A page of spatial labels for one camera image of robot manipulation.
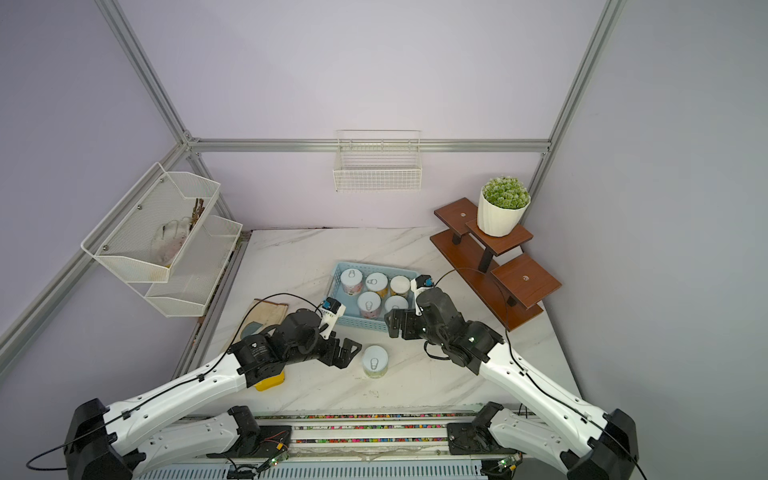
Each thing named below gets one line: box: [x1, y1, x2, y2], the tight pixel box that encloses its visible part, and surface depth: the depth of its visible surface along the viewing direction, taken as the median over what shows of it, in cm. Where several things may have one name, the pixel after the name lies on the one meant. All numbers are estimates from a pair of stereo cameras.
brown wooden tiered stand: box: [429, 197, 563, 332], surface depth 93 cm
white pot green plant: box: [476, 176, 531, 238], surface depth 82 cm
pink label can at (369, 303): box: [357, 291, 381, 319], surface depth 95 cm
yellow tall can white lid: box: [390, 275, 411, 295], surface depth 98 cm
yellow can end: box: [384, 295, 409, 313], surface depth 95 cm
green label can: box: [362, 345, 389, 379], surface depth 84 cm
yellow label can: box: [365, 272, 389, 299], surface depth 100 cm
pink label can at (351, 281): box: [340, 268, 363, 296], surface depth 101 cm
